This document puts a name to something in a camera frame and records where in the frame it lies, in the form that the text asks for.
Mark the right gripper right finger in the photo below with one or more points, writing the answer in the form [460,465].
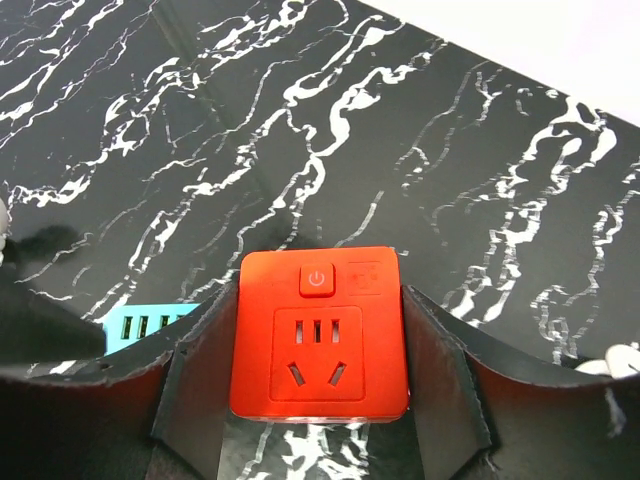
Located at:
[486,410]

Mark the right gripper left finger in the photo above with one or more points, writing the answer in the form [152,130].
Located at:
[154,410]

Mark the teal power strip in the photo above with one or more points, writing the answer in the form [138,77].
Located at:
[127,324]

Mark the red cube socket adapter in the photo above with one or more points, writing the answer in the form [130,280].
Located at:
[320,337]

